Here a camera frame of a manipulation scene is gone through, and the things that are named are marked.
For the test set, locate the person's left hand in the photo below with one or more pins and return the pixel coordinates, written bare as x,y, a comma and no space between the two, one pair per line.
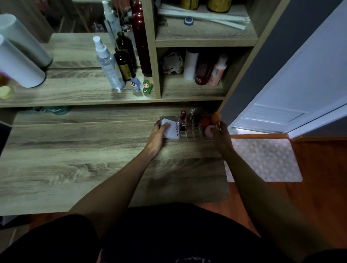
154,141

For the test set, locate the person's right hand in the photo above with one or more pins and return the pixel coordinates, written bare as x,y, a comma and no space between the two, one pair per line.
222,141

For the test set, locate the person's right thumb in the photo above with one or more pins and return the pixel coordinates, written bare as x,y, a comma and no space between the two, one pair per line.
213,131

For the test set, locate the person's left thumb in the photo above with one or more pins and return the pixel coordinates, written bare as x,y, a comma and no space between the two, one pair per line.
166,128

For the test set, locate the clear acrylic makeup organizer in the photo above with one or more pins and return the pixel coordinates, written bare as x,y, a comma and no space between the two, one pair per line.
191,132

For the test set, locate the person's right forearm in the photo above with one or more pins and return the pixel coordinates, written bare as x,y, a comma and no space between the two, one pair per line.
265,200

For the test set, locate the person's left forearm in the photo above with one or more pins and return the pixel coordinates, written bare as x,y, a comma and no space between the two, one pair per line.
116,187

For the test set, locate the pink makeup sponge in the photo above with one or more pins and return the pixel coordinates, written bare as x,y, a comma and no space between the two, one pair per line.
208,132

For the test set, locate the white compact case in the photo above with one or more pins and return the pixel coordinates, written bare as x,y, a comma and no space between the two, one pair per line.
173,130

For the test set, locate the red makeup sponge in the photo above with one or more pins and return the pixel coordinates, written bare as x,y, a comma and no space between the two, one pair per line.
205,122

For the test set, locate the orange makeup sponge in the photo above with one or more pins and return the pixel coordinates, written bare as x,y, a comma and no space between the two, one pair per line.
216,118

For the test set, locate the dark lipstick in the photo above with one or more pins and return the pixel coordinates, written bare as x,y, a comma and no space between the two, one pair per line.
197,118

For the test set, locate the red lipstick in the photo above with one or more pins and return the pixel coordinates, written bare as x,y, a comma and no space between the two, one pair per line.
183,118

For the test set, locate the clear-capped lipstick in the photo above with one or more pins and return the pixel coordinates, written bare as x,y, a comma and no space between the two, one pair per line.
191,114

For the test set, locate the green cartoon figurine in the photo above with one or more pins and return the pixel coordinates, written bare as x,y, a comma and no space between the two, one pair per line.
148,86

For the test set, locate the wooden shelf unit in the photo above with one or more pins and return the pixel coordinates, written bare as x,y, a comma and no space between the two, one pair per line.
189,89

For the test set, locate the blue cartoon figurine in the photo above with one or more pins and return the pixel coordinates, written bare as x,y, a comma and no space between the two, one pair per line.
135,84

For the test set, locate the pink bottle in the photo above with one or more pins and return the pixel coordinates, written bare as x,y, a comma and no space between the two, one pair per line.
217,71

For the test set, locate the pink dotted floor mat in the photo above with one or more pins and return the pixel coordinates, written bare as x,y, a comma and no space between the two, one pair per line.
267,159

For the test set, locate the dark red lotion bottle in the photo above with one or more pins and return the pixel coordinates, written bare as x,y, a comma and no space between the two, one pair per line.
203,70

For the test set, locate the cow-pattern plush toy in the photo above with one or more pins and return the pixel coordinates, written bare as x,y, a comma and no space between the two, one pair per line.
173,62

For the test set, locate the white bottle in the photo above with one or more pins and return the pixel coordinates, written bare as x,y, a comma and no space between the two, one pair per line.
190,65

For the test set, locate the dark brown diffuser bottle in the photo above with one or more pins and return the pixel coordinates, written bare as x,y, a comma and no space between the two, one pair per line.
124,63

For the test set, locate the clear spray bottle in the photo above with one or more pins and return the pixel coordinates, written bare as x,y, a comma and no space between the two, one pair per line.
109,67

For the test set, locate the tall dark red bottle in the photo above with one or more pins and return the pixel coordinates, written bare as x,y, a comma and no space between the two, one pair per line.
142,43

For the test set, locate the white door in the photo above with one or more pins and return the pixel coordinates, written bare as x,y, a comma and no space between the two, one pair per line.
303,81

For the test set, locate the black shorts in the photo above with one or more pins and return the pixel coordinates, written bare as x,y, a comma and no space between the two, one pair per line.
173,233

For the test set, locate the small blue cap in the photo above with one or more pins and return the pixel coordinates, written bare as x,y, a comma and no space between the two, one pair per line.
189,21

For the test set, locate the bundle of white rods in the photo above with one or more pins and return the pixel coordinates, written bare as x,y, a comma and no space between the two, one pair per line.
206,17

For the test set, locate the teal glass object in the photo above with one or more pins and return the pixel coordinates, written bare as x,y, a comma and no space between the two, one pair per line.
53,110

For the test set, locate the gold jar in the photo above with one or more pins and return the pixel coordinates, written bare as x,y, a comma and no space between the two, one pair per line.
189,4
219,5

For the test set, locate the white cylinder container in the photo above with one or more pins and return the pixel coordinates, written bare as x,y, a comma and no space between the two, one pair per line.
19,63

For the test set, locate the small yellow object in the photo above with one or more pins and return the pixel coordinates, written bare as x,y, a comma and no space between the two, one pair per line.
5,92

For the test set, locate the wall mirror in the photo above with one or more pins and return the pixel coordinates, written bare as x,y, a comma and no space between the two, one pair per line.
70,32

